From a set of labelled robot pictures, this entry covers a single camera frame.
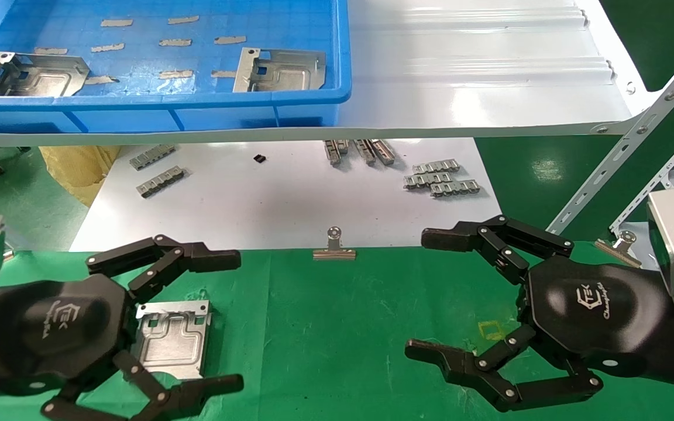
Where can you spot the grey metal comb strip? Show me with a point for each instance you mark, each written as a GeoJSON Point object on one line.
{"type": "Point", "coordinates": [384, 152]}
{"type": "Point", "coordinates": [332, 152]}
{"type": "Point", "coordinates": [365, 152]}
{"type": "Point", "coordinates": [161, 182]}
{"type": "Point", "coordinates": [343, 146]}
{"type": "Point", "coordinates": [456, 188]}
{"type": "Point", "coordinates": [427, 179]}
{"type": "Point", "coordinates": [151, 156]}
{"type": "Point", "coordinates": [435, 166]}

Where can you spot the slotted grey steel post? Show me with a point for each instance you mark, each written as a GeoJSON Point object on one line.
{"type": "Point", "coordinates": [664, 178]}
{"type": "Point", "coordinates": [635, 134]}

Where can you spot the silver binder clip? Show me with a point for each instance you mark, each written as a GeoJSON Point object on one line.
{"type": "Point", "coordinates": [621, 248]}
{"type": "Point", "coordinates": [334, 252]}

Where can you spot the sheet metal tray part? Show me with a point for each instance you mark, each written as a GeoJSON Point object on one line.
{"type": "Point", "coordinates": [290, 73]}
{"type": "Point", "coordinates": [50, 79]}
{"type": "Point", "coordinates": [173, 339]}

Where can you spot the blue plastic bin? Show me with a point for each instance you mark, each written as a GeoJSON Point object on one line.
{"type": "Point", "coordinates": [138, 58]}

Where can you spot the yellow plastic bag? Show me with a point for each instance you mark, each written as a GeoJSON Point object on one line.
{"type": "Point", "coordinates": [74, 169]}

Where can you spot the white metal shelf board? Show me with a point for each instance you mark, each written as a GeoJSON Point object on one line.
{"type": "Point", "coordinates": [477, 88]}

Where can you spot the green cloth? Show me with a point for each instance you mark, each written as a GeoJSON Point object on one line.
{"type": "Point", "coordinates": [313, 327]}

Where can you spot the grey tape strip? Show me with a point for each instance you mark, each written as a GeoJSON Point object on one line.
{"type": "Point", "coordinates": [183, 20]}
{"type": "Point", "coordinates": [107, 47]}
{"type": "Point", "coordinates": [100, 79]}
{"type": "Point", "coordinates": [175, 74]}
{"type": "Point", "coordinates": [230, 40]}
{"type": "Point", "coordinates": [50, 51]}
{"type": "Point", "coordinates": [175, 42]}
{"type": "Point", "coordinates": [223, 74]}
{"type": "Point", "coordinates": [116, 23]}

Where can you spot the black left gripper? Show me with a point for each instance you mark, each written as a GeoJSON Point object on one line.
{"type": "Point", "coordinates": [56, 327]}

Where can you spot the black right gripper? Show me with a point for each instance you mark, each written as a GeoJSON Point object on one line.
{"type": "Point", "coordinates": [594, 310]}

